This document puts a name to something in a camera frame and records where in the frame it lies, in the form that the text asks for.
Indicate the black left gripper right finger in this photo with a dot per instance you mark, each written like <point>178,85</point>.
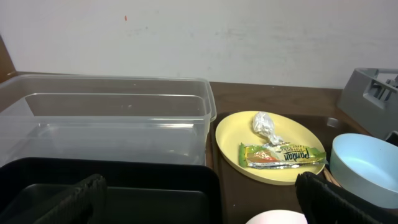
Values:
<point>324,202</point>

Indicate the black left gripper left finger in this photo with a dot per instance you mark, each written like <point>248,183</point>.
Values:
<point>84,202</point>

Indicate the pink white bowl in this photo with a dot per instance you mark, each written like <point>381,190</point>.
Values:
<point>278,217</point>

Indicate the light blue bowl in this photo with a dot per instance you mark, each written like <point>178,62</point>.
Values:
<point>366,167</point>

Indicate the green snack wrapper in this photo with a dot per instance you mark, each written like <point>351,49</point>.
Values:
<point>280,156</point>

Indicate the white napkin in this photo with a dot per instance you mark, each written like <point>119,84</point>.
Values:
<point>263,125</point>

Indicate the grey dishwasher rack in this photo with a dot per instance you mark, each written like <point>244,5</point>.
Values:
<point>370,102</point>

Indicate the black plastic bin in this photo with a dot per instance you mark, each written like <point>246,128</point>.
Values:
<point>137,192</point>

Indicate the dark brown serving tray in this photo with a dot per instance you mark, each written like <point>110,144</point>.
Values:
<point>243,197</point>

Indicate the clear plastic bin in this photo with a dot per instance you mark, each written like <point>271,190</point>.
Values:
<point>131,119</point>

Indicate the yellow plate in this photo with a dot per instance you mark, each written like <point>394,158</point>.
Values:
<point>237,128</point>

